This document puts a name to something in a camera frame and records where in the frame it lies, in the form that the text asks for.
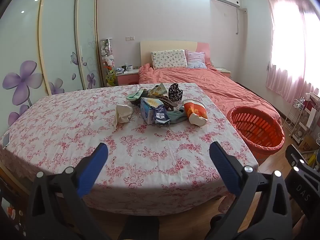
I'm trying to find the yellow white snack bag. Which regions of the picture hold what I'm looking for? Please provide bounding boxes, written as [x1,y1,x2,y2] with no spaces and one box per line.
[147,83,167,98]

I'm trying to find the white wire rack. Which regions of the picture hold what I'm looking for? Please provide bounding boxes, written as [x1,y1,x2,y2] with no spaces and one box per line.
[284,99,313,144]

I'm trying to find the yellow container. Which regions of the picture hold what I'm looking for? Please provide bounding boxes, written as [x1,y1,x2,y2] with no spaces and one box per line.
[309,152,320,168]

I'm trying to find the light green sock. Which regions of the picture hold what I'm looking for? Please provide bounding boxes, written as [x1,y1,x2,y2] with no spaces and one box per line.
[126,89,148,100]

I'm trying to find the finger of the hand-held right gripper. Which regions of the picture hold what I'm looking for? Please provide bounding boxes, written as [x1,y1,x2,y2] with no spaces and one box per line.
[285,144,320,180]

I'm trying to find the smartphone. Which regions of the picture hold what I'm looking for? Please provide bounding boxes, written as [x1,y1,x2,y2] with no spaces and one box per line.
[1,132,12,150]

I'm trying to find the teal cloth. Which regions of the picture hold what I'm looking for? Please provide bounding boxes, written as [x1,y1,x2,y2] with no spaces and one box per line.
[167,107,188,124]

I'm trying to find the striped pink pillow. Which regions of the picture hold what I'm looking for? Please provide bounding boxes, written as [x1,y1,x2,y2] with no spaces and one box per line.
[185,50,208,69]

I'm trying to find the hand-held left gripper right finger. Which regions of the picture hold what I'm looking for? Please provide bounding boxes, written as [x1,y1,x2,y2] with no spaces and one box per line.
[205,141,294,240]

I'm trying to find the plush toy display column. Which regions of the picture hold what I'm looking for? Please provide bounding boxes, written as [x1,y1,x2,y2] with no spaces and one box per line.
[99,38,117,87]

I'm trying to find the orange plastic basket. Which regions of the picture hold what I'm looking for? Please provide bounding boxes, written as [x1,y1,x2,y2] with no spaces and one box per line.
[226,106,285,165]

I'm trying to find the floral pillow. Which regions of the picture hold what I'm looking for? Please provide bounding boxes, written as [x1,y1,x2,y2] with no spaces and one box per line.
[151,49,188,70]

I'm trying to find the cardboard box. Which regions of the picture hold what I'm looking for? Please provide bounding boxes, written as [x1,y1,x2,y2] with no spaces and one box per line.
[299,134,317,153]

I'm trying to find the light blue tissue packet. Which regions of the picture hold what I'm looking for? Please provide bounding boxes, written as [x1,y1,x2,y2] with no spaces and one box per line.
[140,97,160,125]

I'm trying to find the flower print sliding wardrobe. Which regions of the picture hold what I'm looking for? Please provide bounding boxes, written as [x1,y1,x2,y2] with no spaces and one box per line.
[0,0,104,128]

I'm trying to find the pink curtain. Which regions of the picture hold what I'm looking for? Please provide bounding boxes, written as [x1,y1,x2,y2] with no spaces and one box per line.
[265,0,320,105]

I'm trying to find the dark blue snack bag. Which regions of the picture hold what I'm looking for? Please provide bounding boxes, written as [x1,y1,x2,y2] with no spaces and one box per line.
[154,106,172,126]

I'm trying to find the white conduit pipe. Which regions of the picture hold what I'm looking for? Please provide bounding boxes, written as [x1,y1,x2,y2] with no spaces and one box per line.
[235,7,248,35]

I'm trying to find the black patterned sock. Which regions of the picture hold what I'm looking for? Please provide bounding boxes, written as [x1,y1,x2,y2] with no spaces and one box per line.
[168,82,183,102]

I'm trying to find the bed with coral duvet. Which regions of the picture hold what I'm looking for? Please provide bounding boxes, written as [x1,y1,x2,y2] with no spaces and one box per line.
[138,62,282,124]

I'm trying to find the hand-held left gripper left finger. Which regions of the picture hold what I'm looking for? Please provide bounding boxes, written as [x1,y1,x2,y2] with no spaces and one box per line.
[25,142,120,240]

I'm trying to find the white crumpled cloth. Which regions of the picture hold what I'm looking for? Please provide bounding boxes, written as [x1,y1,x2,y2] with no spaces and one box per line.
[112,104,134,130]

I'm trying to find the brown hair clip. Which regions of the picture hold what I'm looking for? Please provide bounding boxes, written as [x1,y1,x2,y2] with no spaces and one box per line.
[152,94,179,112]

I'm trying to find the cream pink headboard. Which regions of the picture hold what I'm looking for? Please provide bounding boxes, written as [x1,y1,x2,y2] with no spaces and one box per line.
[140,40,210,67]

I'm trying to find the floral pink tablecloth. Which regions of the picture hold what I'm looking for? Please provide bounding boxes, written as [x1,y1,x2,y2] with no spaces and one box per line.
[0,82,259,217]

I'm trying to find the pink white nightstand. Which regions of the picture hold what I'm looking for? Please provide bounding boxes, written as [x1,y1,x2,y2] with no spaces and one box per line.
[215,66,232,79]
[115,69,140,85]

